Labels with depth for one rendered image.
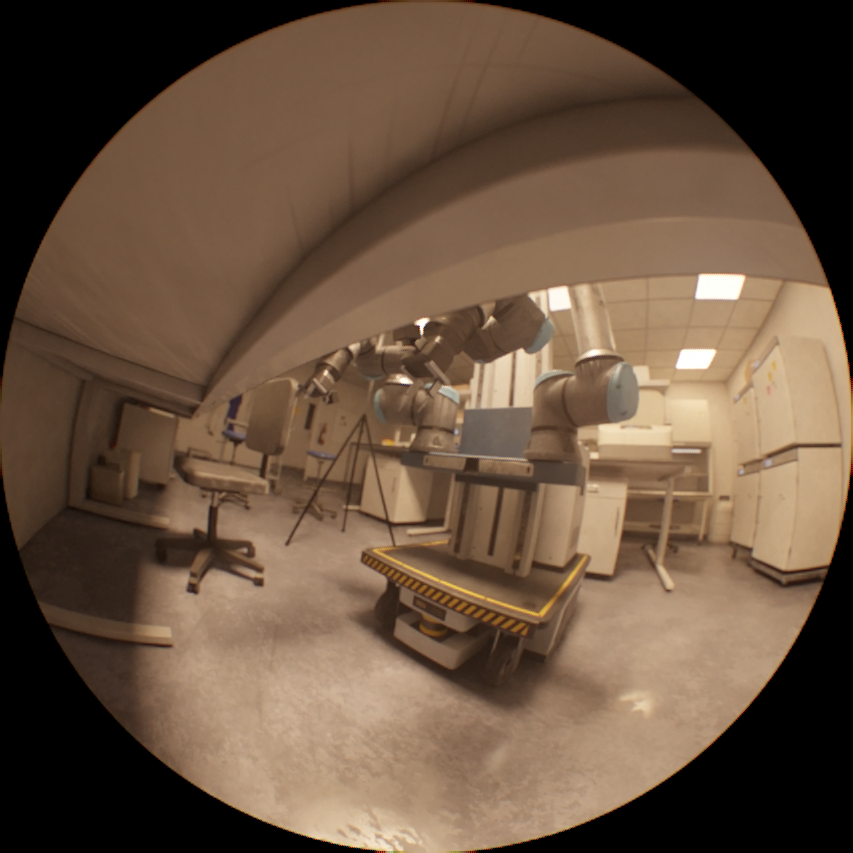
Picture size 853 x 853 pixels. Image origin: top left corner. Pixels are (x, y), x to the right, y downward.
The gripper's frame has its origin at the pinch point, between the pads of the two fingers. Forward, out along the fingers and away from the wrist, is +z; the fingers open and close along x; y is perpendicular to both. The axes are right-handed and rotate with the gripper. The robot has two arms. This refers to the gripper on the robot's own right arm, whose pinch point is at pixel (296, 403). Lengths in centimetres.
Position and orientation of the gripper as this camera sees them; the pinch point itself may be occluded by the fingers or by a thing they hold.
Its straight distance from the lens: 67.1
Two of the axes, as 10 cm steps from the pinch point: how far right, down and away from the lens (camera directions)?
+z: -2.6, 7.9, -5.5
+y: 4.5, 6.0, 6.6
